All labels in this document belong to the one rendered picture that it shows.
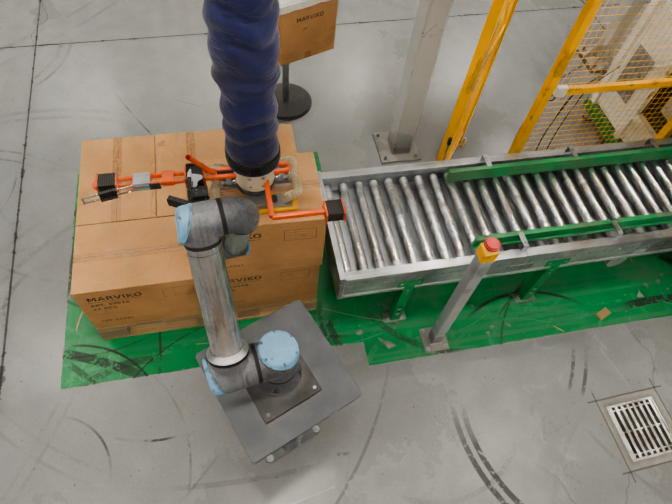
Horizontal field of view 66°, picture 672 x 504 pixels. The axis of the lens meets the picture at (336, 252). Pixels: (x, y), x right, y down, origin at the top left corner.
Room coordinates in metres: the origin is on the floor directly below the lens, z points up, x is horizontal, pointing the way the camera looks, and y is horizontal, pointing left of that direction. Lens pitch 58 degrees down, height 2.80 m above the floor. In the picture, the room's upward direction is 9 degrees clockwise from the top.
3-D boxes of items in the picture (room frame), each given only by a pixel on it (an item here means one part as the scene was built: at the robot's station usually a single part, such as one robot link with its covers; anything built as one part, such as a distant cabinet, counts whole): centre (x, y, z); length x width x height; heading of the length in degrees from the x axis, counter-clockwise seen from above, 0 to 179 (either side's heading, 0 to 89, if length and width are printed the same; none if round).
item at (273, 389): (0.68, 0.16, 0.81); 0.19 x 0.19 x 0.10
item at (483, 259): (1.28, -0.65, 0.50); 0.07 x 0.07 x 1.00; 18
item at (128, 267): (1.64, 0.80, 0.34); 1.20 x 1.00 x 0.40; 108
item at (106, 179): (1.26, 0.97, 1.08); 0.08 x 0.07 x 0.05; 108
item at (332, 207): (1.29, 0.03, 1.08); 0.09 x 0.08 x 0.05; 18
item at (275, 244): (1.44, 0.41, 0.74); 0.60 x 0.40 x 0.40; 107
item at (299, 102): (3.07, 0.56, 0.31); 0.40 x 0.40 x 0.62
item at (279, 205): (1.35, 0.37, 0.98); 0.34 x 0.10 x 0.05; 108
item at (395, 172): (2.25, -0.95, 0.50); 2.31 x 0.05 x 0.19; 108
